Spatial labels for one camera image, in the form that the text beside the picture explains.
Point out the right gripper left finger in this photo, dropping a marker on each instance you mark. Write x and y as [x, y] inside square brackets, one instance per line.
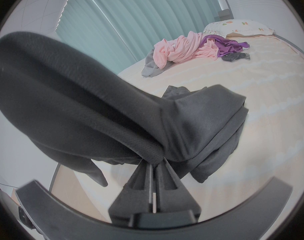
[137, 191]

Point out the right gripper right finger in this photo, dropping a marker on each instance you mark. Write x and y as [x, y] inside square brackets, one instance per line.
[170, 191]

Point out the black T-shirt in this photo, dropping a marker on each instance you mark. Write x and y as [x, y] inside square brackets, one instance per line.
[67, 96]

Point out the bed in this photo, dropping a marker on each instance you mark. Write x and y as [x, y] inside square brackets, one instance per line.
[242, 134]

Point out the grey garment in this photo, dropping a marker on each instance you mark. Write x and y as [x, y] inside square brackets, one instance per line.
[149, 69]

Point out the pink garment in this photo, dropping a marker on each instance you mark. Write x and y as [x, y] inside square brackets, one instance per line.
[187, 49]

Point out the small black garment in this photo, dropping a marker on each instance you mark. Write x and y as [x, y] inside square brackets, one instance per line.
[234, 57]

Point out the blue-green curtain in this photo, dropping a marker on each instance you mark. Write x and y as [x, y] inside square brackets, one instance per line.
[154, 16]
[92, 46]

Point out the purple garment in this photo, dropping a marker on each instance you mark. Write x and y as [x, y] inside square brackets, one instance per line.
[229, 46]

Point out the white printed pillow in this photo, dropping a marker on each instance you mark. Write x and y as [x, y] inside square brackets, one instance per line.
[242, 26]

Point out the grey bedside table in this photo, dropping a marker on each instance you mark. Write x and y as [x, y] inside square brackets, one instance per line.
[224, 13]

